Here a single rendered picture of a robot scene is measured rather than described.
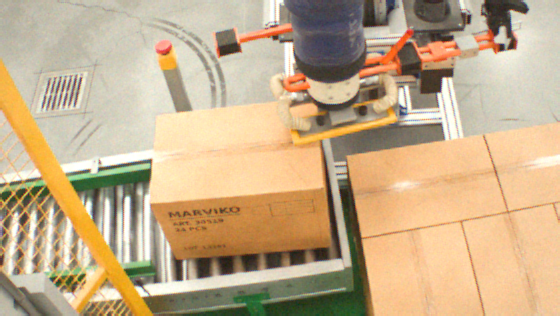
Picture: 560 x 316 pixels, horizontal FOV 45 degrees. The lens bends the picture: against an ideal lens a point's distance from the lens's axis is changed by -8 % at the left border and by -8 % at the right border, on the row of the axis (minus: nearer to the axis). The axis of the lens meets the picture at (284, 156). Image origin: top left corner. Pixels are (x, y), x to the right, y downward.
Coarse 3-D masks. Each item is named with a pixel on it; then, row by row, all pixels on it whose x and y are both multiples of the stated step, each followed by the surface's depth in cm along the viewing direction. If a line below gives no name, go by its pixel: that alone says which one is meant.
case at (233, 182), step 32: (160, 128) 267; (192, 128) 265; (224, 128) 263; (256, 128) 262; (160, 160) 258; (192, 160) 256; (224, 160) 255; (256, 160) 253; (288, 160) 251; (320, 160) 250; (160, 192) 250; (192, 192) 248; (224, 192) 247; (256, 192) 245; (288, 192) 245; (320, 192) 245; (160, 224) 258; (192, 224) 259; (224, 224) 259; (256, 224) 260; (288, 224) 261; (320, 224) 262; (192, 256) 277
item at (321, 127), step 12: (360, 108) 232; (372, 108) 235; (312, 120) 234; (324, 120) 232; (360, 120) 232; (372, 120) 232; (384, 120) 232; (396, 120) 232; (300, 132) 232; (312, 132) 231; (324, 132) 232; (336, 132) 231; (348, 132) 232; (300, 144) 232
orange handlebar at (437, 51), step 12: (288, 24) 246; (240, 36) 245; (252, 36) 245; (264, 36) 246; (480, 36) 234; (516, 36) 232; (420, 48) 233; (432, 48) 232; (444, 48) 231; (480, 48) 231; (492, 48) 232; (372, 60) 232; (432, 60) 231; (360, 72) 229; (372, 72) 230; (288, 84) 229; (300, 84) 229
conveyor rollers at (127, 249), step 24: (144, 192) 301; (0, 216) 302; (48, 216) 299; (144, 216) 293; (48, 240) 291; (72, 240) 291; (144, 240) 286; (336, 240) 278; (24, 264) 286; (72, 264) 285; (168, 264) 278; (192, 264) 277; (216, 264) 276; (240, 264) 275; (264, 264) 274; (288, 264) 273; (72, 288) 279
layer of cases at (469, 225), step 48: (432, 144) 298; (480, 144) 295; (528, 144) 292; (384, 192) 287; (432, 192) 284; (480, 192) 281; (528, 192) 278; (384, 240) 274; (432, 240) 271; (480, 240) 269; (528, 240) 265; (384, 288) 262; (432, 288) 259; (480, 288) 256; (528, 288) 253
